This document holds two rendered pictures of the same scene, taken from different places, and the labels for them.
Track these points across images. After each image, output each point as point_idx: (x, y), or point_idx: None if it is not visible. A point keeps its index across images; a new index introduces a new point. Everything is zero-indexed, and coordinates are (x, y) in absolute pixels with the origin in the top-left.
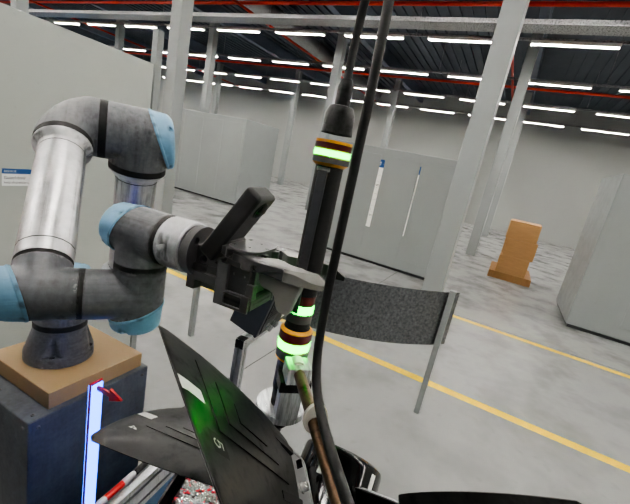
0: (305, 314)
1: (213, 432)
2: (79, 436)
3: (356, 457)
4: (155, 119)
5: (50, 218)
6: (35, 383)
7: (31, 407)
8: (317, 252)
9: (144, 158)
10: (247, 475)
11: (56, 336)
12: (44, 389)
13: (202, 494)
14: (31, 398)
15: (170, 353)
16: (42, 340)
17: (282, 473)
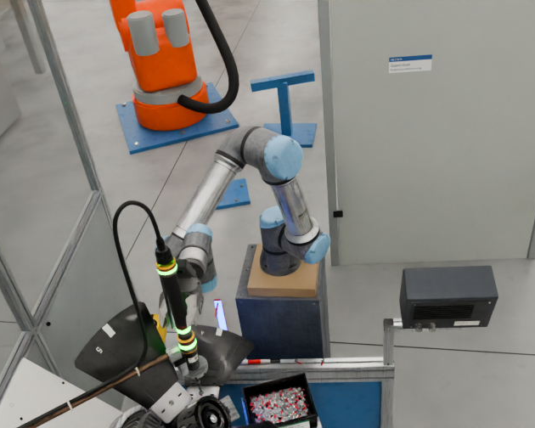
0: (177, 331)
1: (100, 346)
2: (268, 319)
3: (195, 415)
4: (267, 149)
5: (186, 217)
6: (250, 277)
7: (244, 290)
8: (171, 307)
9: (265, 173)
10: (110, 366)
11: (267, 254)
12: (248, 284)
13: (284, 402)
14: None
15: (116, 315)
16: (262, 252)
17: (148, 384)
